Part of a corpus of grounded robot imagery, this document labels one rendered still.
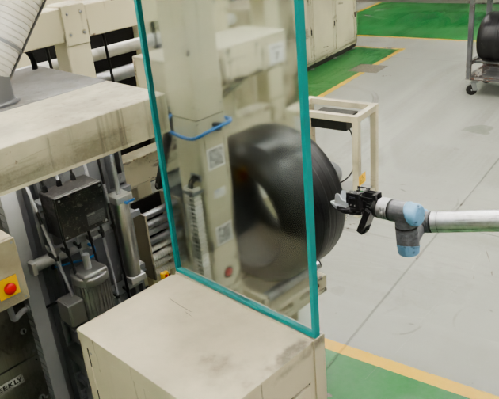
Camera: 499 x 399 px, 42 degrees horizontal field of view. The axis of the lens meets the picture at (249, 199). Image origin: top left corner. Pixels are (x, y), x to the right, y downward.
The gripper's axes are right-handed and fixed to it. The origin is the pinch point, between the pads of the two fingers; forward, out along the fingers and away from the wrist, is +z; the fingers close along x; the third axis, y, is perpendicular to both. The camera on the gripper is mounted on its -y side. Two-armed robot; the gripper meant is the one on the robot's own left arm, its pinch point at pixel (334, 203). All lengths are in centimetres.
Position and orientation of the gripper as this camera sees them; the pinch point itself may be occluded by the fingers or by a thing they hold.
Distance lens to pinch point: 238.1
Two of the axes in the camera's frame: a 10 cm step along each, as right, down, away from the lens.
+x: -6.9, 3.6, -6.3
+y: -1.5, -9.2, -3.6
